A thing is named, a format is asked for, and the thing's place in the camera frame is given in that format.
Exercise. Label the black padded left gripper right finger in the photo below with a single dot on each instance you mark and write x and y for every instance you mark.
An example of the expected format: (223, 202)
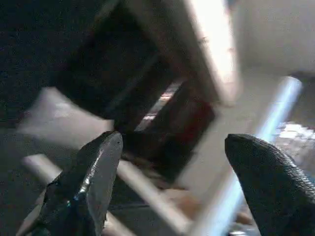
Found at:
(278, 191)

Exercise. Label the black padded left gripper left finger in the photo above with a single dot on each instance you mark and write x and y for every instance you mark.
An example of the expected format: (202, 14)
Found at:
(81, 191)

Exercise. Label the white plastic table top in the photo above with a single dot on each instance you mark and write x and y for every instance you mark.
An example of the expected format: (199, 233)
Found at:
(147, 196)

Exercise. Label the white plastic table leg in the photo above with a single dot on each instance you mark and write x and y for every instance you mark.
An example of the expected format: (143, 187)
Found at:
(270, 123)

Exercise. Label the white cabinet with glass doors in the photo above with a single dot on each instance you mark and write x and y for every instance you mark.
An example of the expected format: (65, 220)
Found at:
(211, 49)

